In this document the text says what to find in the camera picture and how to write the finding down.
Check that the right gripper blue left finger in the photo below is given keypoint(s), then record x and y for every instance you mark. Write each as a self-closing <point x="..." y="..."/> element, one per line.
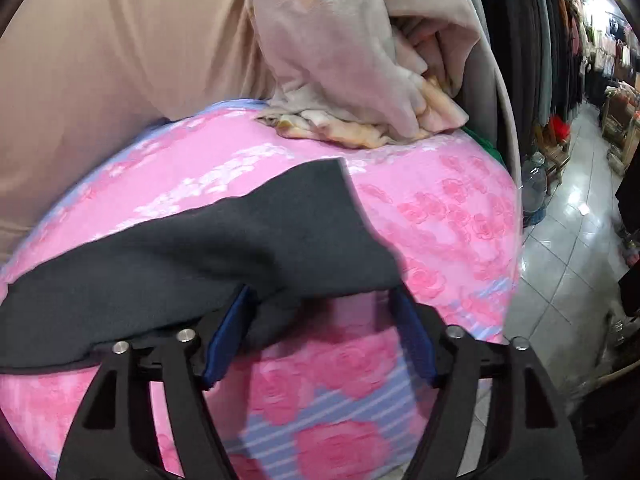
<point x="222" y="334"/>

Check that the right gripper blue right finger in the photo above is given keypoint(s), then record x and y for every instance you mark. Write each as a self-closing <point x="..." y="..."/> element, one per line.
<point x="413" y="334"/>

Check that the dark hanging clothes rack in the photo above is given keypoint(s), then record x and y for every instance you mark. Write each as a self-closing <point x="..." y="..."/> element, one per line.
<point x="539" y="51"/>

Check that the clear water jug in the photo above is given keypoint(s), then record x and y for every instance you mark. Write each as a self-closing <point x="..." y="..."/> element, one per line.
<point x="534" y="187"/>

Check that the beige headboard cover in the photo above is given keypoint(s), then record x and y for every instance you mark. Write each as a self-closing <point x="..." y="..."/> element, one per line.
<point x="80" y="79"/>

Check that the pink rose bed sheet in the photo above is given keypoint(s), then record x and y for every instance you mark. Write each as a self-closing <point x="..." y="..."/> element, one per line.
<point x="336" y="397"/>

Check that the pale floral blanket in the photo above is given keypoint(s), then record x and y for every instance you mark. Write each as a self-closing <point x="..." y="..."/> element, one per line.
<point x="367" y="73"/>

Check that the dark grey pants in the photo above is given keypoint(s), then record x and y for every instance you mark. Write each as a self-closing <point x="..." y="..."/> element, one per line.
<point x="299" y="235"/>

